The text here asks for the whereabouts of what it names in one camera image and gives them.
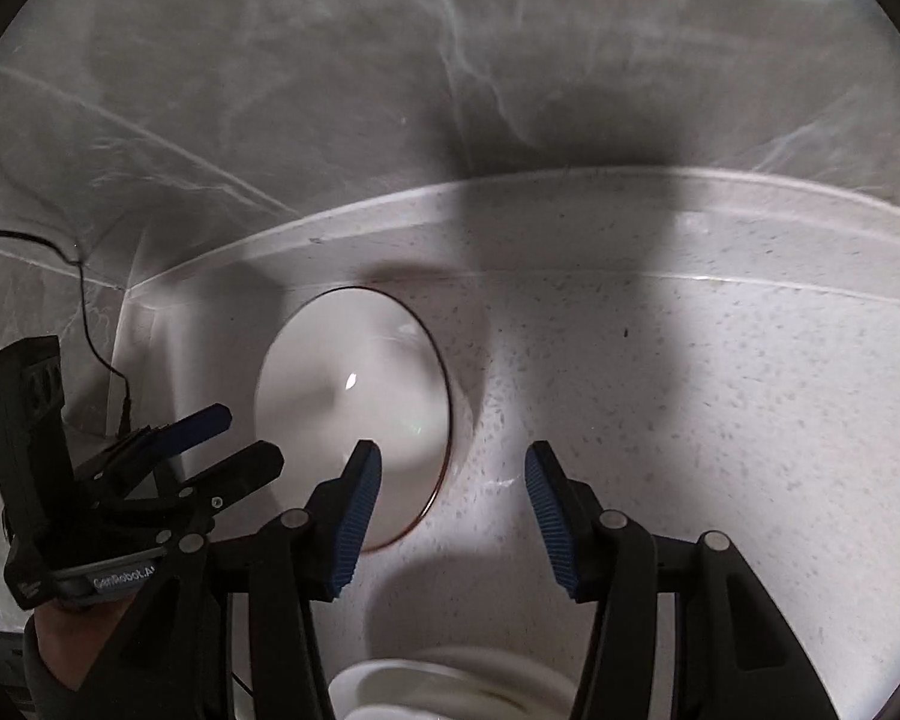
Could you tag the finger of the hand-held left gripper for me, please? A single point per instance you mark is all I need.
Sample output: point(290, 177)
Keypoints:
point(195, 424)
point(247, 465)

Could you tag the white plate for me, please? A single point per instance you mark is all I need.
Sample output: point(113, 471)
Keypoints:
point(345, 390)

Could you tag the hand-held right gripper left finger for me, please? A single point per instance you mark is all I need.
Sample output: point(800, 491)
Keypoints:
point(356, 525)

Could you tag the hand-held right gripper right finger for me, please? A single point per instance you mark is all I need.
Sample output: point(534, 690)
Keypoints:
point(551, 525)

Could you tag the plain white bowl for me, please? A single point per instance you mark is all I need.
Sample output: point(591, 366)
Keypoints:
point(420, 679)

